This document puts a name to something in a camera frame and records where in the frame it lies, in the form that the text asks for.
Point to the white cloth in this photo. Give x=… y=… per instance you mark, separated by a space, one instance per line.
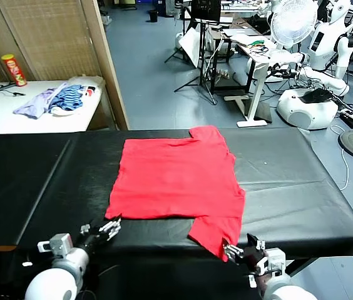
x=64 y=112

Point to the white reflector board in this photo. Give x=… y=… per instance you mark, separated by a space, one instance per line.
x=190 y=47

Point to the silver laptop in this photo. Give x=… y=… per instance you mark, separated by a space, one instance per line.
x=242 y=32

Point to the red chips can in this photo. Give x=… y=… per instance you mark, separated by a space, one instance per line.
x=14 y=70

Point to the black floor plate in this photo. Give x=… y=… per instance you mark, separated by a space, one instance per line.
x=264 y=113

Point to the black table cover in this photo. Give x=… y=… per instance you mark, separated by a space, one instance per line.
x=289 y=187

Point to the clear plastic bag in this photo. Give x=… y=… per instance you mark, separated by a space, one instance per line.
x=79 y=79

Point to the red t-shirt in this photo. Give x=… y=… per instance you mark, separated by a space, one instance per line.
x=176 y=175

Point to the wooden folding screen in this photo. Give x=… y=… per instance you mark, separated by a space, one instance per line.
x=54 y=37

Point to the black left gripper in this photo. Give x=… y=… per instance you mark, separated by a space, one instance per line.
x=92 y=240

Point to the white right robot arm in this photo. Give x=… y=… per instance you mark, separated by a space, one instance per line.
x=284 y=293

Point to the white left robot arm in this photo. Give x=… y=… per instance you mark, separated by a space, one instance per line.
x=54 y=281

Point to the purple garment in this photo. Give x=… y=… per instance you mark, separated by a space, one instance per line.
x=35 y=106

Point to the black monitor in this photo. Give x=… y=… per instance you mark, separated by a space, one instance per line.
x=206 y=9

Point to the beige power strip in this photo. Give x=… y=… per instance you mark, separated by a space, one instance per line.
x=222 y=74

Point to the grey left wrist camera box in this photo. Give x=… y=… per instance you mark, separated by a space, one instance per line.
x=59 y=243

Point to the white standing desk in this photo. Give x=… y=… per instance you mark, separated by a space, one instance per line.
x=254 y=93

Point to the white humanoid robot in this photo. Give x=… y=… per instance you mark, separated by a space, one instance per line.
x=320 y=43

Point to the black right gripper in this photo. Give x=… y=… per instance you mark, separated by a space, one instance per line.
x=253 y=259

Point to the white electric fan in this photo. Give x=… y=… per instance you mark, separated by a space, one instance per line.
x=293 y=22

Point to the white side table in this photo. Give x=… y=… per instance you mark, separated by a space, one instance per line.
x=1 y=115

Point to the blue striped garment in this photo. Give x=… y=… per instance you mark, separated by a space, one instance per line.
x=67 y=98

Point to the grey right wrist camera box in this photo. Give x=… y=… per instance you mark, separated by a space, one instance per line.
x=273 y=259

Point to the black tripod stand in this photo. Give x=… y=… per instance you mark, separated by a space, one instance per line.
x=202 y=47

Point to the black trash bin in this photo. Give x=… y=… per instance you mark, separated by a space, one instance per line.
x=153 y=16

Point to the white round container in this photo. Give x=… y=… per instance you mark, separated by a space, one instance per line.
x=179 y=40

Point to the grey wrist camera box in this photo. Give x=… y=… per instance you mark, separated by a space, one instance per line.
x=273 y=259
x=59 y=243

